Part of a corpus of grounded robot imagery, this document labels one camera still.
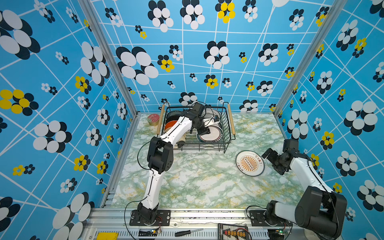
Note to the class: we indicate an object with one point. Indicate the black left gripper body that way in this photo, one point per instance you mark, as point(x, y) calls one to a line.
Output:
point(200, 130)

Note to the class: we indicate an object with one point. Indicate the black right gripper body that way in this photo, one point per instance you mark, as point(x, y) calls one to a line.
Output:
point(276, 160)

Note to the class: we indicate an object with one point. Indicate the black wire dish rack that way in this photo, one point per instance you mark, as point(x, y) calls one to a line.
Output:
point(222, 130)

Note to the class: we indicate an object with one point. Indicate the white plate orange sunburst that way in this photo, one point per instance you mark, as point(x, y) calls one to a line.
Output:
point(250, 163)

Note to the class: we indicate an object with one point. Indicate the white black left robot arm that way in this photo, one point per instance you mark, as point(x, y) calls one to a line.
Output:
point(161, 157)

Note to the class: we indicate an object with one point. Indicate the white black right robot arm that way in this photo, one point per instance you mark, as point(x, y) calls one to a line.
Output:
point(320, 209)

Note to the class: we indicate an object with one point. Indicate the white plate green rim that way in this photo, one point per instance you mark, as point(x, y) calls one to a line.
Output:
point(211, 113)

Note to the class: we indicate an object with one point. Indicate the red tape roll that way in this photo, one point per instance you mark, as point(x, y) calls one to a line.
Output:
point(153, 119)

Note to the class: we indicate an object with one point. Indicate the black terminal board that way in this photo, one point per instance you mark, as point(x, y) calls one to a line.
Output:
point(233, 232)

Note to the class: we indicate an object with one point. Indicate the yellow box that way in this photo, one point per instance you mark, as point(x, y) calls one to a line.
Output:
point(107, 236)

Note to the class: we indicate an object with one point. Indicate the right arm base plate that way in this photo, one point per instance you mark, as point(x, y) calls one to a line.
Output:
point(258, 219)

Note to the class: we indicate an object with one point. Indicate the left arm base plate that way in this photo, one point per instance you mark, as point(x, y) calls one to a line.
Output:
point(162, 219)

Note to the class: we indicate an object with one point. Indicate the black handled screwdriver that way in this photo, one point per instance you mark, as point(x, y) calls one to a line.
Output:
point(188, 232)

